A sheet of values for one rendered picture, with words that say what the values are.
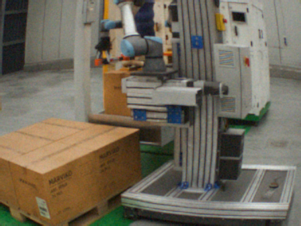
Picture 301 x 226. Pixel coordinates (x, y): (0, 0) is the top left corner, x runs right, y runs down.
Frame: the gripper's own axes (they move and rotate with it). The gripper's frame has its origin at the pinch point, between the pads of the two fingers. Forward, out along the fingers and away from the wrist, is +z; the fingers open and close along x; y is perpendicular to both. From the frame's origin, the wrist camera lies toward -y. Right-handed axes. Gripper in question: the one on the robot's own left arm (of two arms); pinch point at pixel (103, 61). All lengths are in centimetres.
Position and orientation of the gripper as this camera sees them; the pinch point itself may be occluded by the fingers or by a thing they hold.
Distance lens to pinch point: 296.3
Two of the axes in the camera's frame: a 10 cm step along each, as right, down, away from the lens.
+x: -8.6, -0.9, 5.0
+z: 0.3, 9.7, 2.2
